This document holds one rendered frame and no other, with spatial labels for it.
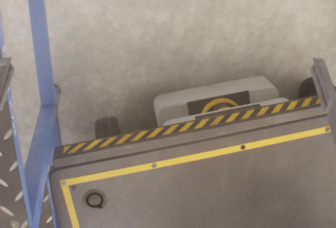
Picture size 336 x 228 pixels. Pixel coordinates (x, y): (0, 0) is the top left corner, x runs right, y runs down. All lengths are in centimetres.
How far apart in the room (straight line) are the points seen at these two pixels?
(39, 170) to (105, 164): 15
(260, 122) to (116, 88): 40
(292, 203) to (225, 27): 43
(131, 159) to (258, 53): 46
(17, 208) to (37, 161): 22
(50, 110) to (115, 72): 21
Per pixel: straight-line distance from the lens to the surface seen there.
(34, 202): 74
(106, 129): 111
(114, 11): 117
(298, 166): 100
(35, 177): 80
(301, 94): 127
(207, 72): 123
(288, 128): 96
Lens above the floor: 115
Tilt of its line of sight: 69 degrees down
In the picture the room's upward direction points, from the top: 159 degrees clockwise
